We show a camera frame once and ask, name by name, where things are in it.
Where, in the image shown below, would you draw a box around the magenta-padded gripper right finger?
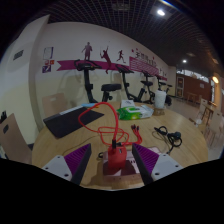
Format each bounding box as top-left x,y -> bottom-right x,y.
131,143 -> 184,186

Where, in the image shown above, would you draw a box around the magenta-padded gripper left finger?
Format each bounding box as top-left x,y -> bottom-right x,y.
42,143 -> 92,186

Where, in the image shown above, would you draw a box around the red charging cable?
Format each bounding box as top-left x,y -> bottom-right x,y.
77,101 -> 143,148

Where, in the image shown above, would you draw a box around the black desk mat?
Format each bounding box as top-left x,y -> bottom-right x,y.
43,106 -> 105,139

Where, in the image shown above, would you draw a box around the green wet wipes pack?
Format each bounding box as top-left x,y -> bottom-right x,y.
116,105 -> 155,121

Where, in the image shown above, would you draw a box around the wooden coaster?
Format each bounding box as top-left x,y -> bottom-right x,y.
152,107 -> 166,117

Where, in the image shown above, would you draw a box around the blue and orange pen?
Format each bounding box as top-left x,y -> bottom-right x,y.
80,102 -> 98,108

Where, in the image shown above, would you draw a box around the wooden chair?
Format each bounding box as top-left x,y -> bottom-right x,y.
41,92 -> 68,118
0,113 -> 34,165

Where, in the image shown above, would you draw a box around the white cup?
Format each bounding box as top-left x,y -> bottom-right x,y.
153,89 -> 168,110

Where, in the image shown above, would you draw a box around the group of wooden chairs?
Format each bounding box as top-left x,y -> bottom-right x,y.
189,98 -> 224,148

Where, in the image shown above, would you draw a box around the black exercise bike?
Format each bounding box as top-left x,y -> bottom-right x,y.
73,59 -> 123,104
155,74 -> 174,107
114,63 -> 148,103
139,69 -> 158,104

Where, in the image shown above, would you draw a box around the ceiling lights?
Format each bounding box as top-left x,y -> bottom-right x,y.
154,7 -> 221,84

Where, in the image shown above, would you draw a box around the black cable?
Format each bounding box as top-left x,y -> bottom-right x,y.
153,125 -> 183,155

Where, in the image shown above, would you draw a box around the wall poster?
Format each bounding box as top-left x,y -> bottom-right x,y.
41,46 -> 55,74

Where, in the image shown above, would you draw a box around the wall vent grille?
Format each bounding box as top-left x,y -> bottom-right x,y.
12,49 -> 25,62

